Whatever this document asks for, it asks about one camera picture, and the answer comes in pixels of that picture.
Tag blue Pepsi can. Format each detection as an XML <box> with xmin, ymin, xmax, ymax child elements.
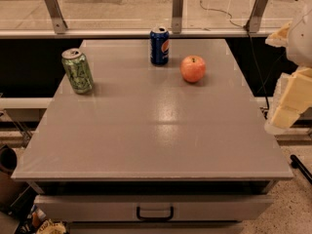
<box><xmin>149</xmin><ymin>26</ymin><xmax>170</xmax><ymax>65</ymax></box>

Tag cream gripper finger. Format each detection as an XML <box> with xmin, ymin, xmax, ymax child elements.
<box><xmin>265</xmin><ymin>21</ymin><xmax>292</xmax><ymax>48</ymax></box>
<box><xmin>264</xmin><ymin>66</ymin><xmax>312</xmax><ymax>135</ymax></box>

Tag dark bin at left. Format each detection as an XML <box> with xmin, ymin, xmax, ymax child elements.
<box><xmin>0</xmin><ymin>145</ymin><xmax>18</xmax><ymax>175</ymax></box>

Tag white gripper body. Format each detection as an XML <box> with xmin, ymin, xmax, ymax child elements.
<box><xmin>287</xmin><ymin>4</ymin><xmax>312</xmax><ymax>67</ymax></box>

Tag black cable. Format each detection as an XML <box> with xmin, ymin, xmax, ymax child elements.
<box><xmin>196</xmin><ymin>0</ymin><xmax>271</xmax><ymax>115</ymax></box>

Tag right metal bracket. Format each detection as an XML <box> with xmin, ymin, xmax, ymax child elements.
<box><xmin>244</xmin><ymin>0</ymin><xmax>268</xmax><ymax>33</ymax></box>

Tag clutter items on floor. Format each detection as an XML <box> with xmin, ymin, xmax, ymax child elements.
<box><xmin>17</xmin><ymin>206</ymin><xmax>68</xmax><ymax>234</ymax></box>

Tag green soda can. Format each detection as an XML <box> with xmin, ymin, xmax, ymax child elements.
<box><xmin>61</xmin><ymin>48</ymin><xmax>94</xmax><ymax>94</ymax></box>

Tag grey drawer front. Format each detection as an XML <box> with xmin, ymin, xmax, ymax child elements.
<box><xmin>35</xmin><ymin>195</ymin><xmax>273</xmax><ymax>222</ymax></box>

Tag black drawer handle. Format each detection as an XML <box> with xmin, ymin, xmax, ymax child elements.
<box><xmin>136</xmin><ymin>207</ymin><xmax>175</xmax><ymax>222</ymax></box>

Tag black pole on floor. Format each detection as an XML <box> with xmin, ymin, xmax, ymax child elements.
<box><xmin>290</xmin><ymin>154</ymin><xmax>312</xmax><ymax>184</ymax></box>

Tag red apple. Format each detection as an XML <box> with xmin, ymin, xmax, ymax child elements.
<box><xmin>179</xmin><ymin>56</ymin><xmax>206</xmax><ymax>83</ymax></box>

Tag left metal bracket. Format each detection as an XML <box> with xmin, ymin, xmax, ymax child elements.
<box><xmin>44</xmin><ymin>0</ymin><xmax>67</xmax><ymax>34</ymax></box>

